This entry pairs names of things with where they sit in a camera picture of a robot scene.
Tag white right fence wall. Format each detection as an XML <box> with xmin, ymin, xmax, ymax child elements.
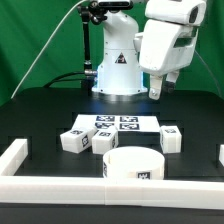
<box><xmin>219</xmin><ymin>144</ymin><xmax>224</xmax><ymax>167</ymax></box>

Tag black camera on mount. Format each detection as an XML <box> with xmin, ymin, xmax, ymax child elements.
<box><xmin>92</xmin><ymin>0</ymin><xmax>133</xmax><ymax>10</ymax></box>

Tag white marker sheet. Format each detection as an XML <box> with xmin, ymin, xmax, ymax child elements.
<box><xmin>73</xmin><ymin>114</ymin><xmax>160</xmax><ymax>133</ymax></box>

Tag white cable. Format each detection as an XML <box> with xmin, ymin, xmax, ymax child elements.
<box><xmin>10</xmin><ymin>0</ymin><xmax>88</xmax><ymax>100</ymax></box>

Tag white front fence wall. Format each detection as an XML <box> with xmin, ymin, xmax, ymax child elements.
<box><xmin>0</xmin><ymin>176</ymin><xmax>224</xmax><ymax>210</ymax></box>

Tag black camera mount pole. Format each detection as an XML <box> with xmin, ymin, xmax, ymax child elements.
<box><xmin>78</xmin><ymin>1</ymin><xmax>107</xmax><ymax>70</ymax></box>

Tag white left fence wall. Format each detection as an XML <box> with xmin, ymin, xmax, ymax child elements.
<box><xmin>0</xmin><ymin>139</ymin><xmax>28</xmax><ymax>176</ymax></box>

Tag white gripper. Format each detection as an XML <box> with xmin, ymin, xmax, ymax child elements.
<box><xmin>134</xmin><ymin>19</ymin><xmax>198</xmax><ymax>100</ymax></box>

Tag white round stool seat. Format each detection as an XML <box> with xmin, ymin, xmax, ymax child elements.
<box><xmin>103</xmin><ymin>146</ymin><xmax>165</xmax><ymax>180</ymax></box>

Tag black cables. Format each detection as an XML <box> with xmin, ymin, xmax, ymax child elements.
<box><xmin>43</xmin><ymin>69</ymin><xmax>98</xmax><ymax>89</ymax></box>

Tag white fence wall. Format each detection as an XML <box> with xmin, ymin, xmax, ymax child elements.
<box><xmin>0</xmin><ymin>139</ymin><xmax>28</xmax><ymax>176</ymax></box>
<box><xmin>219</xmin><ymin>144</ymin><xmax>224</xmax><ymax>167</ymax></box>
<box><xmin>0</xmin><ymin>176</ymin><xmax>224</xmax><ymax>210</ymax></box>

